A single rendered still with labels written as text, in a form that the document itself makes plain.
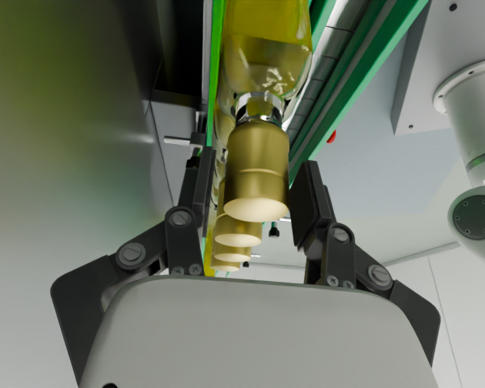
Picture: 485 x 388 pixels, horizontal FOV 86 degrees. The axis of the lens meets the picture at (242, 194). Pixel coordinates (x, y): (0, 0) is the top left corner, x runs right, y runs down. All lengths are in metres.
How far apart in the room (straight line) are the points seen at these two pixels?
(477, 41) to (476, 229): 0.29
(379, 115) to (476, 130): 0.24
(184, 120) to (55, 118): 0.35
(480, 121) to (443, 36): 0.14
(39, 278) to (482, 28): 0.59
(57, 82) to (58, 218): 0.08
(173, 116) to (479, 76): 0.53
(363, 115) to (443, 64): 0.20
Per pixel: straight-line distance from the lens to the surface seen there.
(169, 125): 0.54
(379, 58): 0.33
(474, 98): 0.59
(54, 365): 0.26
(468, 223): 0.45
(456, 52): 0.58
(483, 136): 0.55
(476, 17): 0.55
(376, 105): 0.70
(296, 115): 0.49
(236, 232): 0.17
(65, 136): 0.20
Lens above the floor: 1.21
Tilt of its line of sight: 26 degrees down
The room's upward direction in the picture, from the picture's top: 176 degrees counter-clockwise
